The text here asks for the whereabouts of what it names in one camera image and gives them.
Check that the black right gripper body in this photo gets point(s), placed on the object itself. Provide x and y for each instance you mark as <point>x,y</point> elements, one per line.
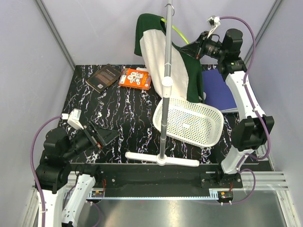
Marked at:
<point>208,48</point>

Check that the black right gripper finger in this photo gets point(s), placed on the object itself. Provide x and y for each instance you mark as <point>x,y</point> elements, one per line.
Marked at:
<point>191,52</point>
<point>193,46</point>

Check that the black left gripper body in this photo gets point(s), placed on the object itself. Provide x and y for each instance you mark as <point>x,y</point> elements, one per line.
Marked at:
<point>84,138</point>

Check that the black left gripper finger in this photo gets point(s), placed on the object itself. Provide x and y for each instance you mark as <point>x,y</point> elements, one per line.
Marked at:
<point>109,138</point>
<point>103,132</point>

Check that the lime green clothes hanger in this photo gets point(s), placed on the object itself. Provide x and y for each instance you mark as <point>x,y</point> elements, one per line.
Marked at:
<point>177,31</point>

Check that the green and white t shirt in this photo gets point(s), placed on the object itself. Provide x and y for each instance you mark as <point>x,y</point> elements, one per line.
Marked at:
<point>186,72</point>

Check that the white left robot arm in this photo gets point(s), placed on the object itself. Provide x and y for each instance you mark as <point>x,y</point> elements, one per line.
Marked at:
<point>52,173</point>

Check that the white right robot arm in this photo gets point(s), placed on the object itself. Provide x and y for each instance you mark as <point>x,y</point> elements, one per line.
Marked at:
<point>251,136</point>

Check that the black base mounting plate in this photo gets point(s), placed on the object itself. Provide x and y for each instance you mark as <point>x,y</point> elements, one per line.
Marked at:
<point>205,176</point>

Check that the dark brown book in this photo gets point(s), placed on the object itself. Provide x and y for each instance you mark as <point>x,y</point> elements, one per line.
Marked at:
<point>103,78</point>

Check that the grey clothes rack stand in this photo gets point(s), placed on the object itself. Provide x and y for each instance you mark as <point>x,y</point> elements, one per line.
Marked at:
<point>161,159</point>

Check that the orange book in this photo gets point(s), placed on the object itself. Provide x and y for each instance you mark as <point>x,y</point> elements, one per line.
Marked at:
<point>139,79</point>

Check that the white perforated plastic basket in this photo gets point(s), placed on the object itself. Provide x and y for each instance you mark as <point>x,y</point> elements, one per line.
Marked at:
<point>197,124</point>

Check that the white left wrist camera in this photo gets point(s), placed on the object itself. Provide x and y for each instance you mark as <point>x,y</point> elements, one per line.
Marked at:
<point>74,119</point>

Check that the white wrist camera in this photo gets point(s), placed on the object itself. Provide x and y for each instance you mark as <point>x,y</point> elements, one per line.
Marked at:
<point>214,22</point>
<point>74,119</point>

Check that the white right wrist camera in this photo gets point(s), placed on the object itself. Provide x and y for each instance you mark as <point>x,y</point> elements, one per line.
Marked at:
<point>214,22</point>

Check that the blue ring binder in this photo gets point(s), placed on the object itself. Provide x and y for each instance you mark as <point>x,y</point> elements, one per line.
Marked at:
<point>218,95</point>

